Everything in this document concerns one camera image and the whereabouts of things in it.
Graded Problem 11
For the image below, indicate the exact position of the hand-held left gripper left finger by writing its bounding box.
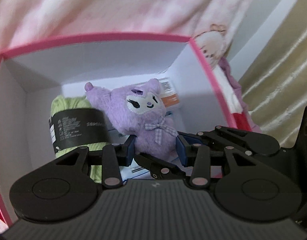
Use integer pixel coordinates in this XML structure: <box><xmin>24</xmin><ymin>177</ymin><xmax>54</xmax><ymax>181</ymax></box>
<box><xmin>53</xmin><ymin>135</ymin><xmax>137</xmax><ymax>188</ymax></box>

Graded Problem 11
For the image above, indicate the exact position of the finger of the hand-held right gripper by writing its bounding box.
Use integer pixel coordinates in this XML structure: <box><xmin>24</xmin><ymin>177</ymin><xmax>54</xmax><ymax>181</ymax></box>
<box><xmin>136</xmin><ymin>152</ymin><xmax>188</xmax><ymax>179</ymax></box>
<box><xmin>179</xmin><ymin>125</ymin><xmax>281</xmax><ymax>157</ymax></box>

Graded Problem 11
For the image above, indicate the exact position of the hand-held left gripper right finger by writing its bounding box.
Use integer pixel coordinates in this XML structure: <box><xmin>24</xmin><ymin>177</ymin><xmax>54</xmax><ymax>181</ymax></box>
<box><xmin>176</xmin><ymin>135</ymin><xmax>260</xmax><ymax>188</ymax></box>

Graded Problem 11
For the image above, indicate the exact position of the blue wet wipes pack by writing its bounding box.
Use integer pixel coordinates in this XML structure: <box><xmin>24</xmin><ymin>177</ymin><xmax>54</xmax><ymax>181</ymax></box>
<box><xmin>107</xmin><ymin>127</ymin><xmax>224</xmax><ymax>180</ymax></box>

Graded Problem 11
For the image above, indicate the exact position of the purple plush toy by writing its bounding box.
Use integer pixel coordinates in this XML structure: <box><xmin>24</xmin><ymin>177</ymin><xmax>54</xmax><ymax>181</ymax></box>
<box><xmin>85</xmin><ymin>78</ymin><xmax>179</xmax><ymax>155</ymax></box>

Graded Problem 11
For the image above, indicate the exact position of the clear orange-label floss box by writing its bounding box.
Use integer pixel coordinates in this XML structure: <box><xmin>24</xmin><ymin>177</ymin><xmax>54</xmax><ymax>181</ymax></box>
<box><xmin>159</xmin><ymin>77</ymin><xmax>181</xmax><ymax>110</ymax></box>

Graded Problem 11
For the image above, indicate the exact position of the green yarn ball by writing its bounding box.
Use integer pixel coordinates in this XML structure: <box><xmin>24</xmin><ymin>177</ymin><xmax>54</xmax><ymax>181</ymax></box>
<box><xmin>48</xmin><ymin>95</ymin><xmax>111</xmax><ymax>183</ymax></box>

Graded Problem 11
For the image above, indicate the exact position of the pink cardboard box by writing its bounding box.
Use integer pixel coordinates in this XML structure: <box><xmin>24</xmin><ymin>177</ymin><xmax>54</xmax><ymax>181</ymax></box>
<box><xmin>0</xmin><ymin>31</ymin><xmax>251</xmax><ymax>227</ymax></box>

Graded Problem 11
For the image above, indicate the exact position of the pink cartoon printed pillow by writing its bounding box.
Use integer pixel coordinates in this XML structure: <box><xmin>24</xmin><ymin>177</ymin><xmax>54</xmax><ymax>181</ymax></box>
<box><xmin>0</xmin><ymin>0</ymin><xmax>256</xmax><ymax>67</ymax></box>

